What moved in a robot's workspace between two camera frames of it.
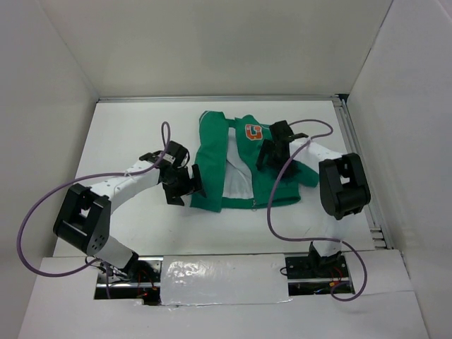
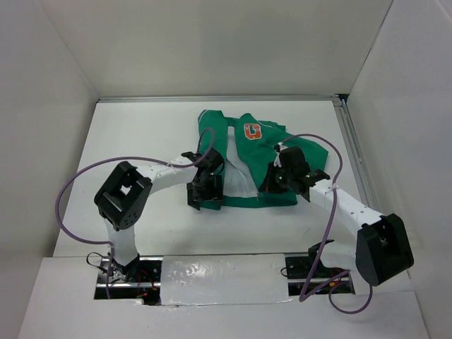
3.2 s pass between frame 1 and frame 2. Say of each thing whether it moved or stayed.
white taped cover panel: stayed
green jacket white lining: stayed
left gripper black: moved
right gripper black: moved
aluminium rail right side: stayed
